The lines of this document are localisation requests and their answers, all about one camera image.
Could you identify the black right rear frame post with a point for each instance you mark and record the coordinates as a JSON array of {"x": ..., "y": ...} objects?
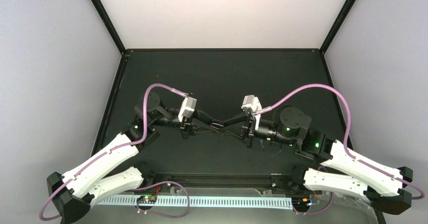
[{"x": 338, "y": 22}]

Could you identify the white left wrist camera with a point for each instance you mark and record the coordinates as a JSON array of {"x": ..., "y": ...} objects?
[{"x": 187, "y": 108}]

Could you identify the black left rear frame post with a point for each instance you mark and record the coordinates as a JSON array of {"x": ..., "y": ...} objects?
[{"x": 98, "y": 5}]

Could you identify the white slotted cable duct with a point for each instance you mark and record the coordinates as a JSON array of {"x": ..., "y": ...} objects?
[{"x": 201, "y": 201}]

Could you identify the clear plastic sheet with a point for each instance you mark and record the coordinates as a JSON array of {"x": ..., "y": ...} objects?
[{"x": 332, "y": 207}]

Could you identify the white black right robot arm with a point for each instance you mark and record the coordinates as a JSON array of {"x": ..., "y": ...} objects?
[{"x": 382, "y": 187}]

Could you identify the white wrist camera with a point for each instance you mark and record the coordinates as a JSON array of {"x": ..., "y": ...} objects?
[
  {"x": 251, "y": 105},
  {"x": 187, "y": 108}
]

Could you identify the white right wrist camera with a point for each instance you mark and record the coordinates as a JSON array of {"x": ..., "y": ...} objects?
[{"x": 251, "y": 105}]

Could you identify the black front mounting rail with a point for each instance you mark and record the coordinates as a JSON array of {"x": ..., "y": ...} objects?
[{"x": 220, "y": 182}]

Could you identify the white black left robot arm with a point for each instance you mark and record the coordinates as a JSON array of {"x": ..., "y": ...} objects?
[{"x": 127, "y": 144}]

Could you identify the black frame post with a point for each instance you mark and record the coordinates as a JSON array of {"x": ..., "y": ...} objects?
[
  {"x": 338, "y": 22},
  {"x": 98, "y": 5}
]

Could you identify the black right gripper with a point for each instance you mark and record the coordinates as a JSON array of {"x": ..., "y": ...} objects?
[{"x": 245, "y": 132}]

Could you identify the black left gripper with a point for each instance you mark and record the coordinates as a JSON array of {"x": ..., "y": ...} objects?
[{"x": 186, "y": 123}]

